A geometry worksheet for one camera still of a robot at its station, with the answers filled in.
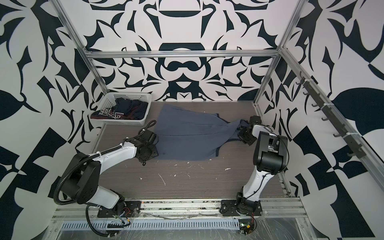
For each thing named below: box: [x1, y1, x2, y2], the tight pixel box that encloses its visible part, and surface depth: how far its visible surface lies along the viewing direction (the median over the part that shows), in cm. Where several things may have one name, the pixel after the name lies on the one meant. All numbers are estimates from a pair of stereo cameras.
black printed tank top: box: [90, 98, 149, 120], surface depth 104 cm
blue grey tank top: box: [155, 103, 251, 161], surface depth 104 cm
